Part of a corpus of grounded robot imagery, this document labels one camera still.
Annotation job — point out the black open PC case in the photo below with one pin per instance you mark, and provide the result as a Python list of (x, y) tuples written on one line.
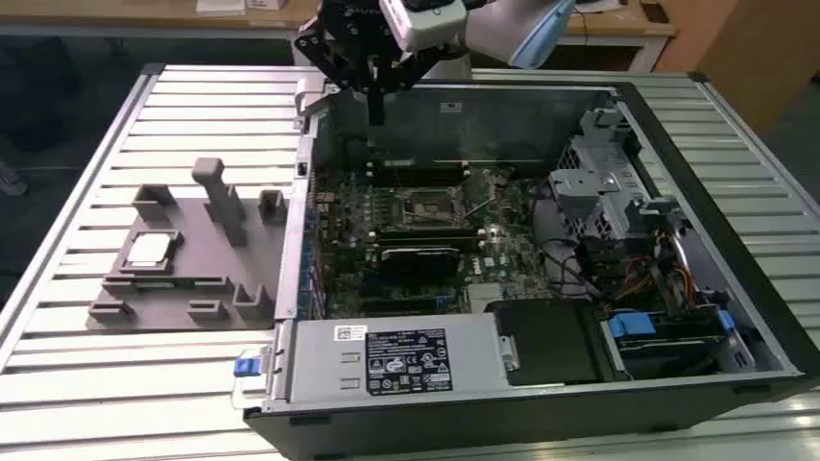
[(512, 427)]

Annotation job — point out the white box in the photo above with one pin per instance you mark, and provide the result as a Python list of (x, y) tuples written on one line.
[(266, 3), (220, 5)]

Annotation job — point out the wooden desk white legs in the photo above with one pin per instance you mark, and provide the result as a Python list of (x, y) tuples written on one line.
[(160, 21)]

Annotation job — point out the hard disk in blue carrier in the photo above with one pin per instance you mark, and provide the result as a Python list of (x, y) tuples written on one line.
[(631, 324)]

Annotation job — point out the black graphics card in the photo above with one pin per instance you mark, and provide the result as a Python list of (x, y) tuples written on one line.
[(419, 264)]

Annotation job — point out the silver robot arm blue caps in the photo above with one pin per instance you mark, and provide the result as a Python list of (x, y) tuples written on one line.
[(544, 33)]

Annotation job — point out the grey parts rack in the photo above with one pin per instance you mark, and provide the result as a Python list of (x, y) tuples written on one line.
[(192, 249)]

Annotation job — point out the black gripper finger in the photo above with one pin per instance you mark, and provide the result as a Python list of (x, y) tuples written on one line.
[(320, 53), (410, 67)]

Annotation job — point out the black phone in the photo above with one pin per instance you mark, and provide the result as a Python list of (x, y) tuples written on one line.
[(655, 12)]

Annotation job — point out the white label sticker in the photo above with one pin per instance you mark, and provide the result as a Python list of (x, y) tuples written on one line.
[(451, 106)]

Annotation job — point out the silver square CPU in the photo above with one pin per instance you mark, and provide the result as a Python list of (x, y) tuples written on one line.
[(151, 249)]

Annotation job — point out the black expansion slot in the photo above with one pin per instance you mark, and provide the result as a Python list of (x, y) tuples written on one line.
[(398, 305)]

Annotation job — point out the green motherboard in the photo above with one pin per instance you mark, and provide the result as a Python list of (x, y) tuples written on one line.
[(346, 225)]

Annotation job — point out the silver heat sink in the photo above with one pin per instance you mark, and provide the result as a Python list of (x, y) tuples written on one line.
[(487, 295)]

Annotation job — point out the CPU socket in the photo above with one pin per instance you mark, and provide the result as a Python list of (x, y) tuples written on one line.
[(426, 206)]

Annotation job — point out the thin metal locking lever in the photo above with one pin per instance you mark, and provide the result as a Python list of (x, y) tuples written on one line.
[(482, 206)]

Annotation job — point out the black RAM slot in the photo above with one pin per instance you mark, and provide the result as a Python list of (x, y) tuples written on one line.
[(416, 169), (430, 232), (416, 175), (430, 248), (416, 181), (430, 237), (430, 243), (416, 163)]

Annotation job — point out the green RAM stick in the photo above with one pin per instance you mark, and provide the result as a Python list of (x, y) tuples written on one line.
[(163, 285)]

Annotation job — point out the blue case latch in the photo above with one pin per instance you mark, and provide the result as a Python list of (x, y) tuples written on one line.
[(247, 367)]

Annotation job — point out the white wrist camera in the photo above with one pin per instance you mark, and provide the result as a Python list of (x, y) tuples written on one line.
[(430, 29)]

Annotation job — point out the black plastic fan shroud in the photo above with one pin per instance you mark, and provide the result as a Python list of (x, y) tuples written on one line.
[(551, 341)]

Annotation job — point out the grey power supply unit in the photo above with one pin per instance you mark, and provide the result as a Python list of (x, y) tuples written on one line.
[(320, 365)]

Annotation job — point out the grey stand foot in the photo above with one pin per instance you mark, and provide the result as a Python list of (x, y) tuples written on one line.
[(12, 180)]

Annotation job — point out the brown wooden cabinet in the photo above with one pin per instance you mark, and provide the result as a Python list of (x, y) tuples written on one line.
[(756, 57)]

